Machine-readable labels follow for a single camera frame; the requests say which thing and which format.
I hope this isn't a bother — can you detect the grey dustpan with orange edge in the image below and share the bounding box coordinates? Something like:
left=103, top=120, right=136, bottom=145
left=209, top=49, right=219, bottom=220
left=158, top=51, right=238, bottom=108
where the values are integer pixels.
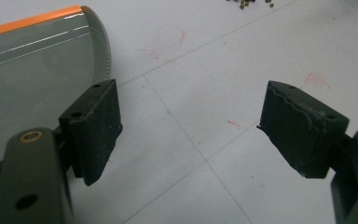
left=0, top=5, right=112, bottom=172

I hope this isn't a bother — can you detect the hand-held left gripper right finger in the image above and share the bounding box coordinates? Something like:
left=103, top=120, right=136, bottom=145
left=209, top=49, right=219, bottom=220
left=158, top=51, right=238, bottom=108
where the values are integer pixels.
left=256, top=80, right=351, bottom=179

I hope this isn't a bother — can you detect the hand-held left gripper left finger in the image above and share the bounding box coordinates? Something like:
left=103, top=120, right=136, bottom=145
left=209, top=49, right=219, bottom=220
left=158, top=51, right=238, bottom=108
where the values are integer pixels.
left=58, top=78, right=124, bottom=187

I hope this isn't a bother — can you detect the pile of small brown beans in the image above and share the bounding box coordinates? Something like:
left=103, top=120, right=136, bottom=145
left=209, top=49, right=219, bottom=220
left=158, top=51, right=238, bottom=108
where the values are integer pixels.
left=226, top=0, right=276, bottom=10

